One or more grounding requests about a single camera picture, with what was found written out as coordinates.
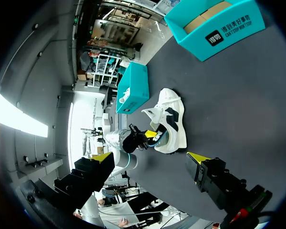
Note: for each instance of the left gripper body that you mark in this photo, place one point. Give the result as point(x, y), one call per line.
point(132, 142)

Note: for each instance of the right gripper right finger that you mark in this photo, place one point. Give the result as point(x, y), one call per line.
point(212, 176)

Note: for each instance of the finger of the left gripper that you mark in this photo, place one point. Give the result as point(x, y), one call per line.
point(150, 134)

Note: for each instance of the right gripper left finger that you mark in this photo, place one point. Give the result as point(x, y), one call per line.
point(90, 174)

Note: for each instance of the blue and black insole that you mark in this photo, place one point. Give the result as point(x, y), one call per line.
point(158, 137)

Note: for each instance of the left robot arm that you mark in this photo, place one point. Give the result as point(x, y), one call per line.
point(127, 161)

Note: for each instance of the white and black shoe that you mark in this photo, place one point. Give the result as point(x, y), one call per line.
point(174, 119)

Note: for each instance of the person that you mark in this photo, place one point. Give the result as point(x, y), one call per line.
point(143, 205)
point(91, 212)

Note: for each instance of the teal box with black label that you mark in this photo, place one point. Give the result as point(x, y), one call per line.
point(219, 31)

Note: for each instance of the brown cardboard box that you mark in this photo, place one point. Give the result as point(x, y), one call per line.
point(202, 17)

